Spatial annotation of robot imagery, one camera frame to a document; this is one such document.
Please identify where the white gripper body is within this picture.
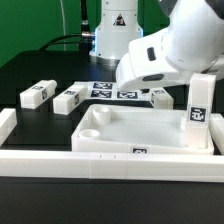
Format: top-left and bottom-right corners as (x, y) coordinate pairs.
(116, 29), (190, 91)

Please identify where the white fiducial marker sheet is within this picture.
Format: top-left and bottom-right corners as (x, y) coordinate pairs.
(74, 81), (151, 101)

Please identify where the black cable with connector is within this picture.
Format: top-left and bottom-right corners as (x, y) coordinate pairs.
(39, 0), (98, 52)

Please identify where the white U-shaped fence frame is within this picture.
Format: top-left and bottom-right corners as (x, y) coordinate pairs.
(0, 114), (224, 182)

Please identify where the white desk top tray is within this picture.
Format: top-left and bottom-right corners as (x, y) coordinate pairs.
(71, 104), (214, 155)

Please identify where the white thin cable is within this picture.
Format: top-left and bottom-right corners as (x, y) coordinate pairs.
(59, 0), (67, 52)

